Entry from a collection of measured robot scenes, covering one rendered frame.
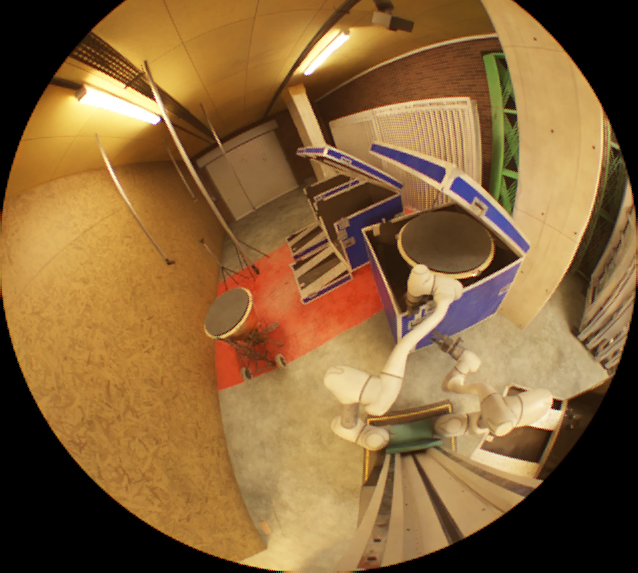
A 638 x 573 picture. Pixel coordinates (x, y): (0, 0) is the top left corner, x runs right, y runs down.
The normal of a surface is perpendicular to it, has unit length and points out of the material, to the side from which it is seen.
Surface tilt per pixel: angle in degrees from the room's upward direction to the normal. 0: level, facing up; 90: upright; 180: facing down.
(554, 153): 90
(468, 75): 90
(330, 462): 0
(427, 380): 0
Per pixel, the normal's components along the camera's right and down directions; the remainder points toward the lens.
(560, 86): -0.86, 0.49
